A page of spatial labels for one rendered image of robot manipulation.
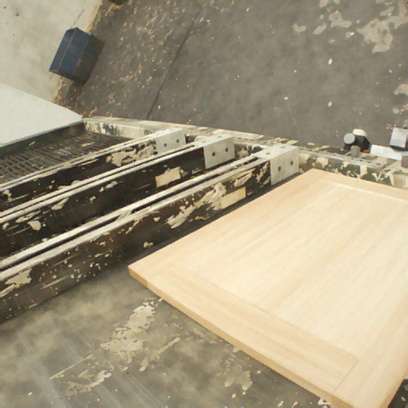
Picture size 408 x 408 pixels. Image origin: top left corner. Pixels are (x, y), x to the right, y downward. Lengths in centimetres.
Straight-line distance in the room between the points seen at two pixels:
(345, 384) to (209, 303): 21
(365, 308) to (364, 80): 171
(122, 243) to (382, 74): 173
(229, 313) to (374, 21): 204
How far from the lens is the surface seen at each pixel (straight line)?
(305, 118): 214
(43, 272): 59
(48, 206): 81
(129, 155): 116
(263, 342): 44
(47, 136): 196
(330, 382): 40
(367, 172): 89
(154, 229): 67
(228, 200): 79
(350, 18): 238
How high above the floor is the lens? 172
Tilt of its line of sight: 46 degrees down
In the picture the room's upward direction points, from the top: 73 degrees counter-clockwise
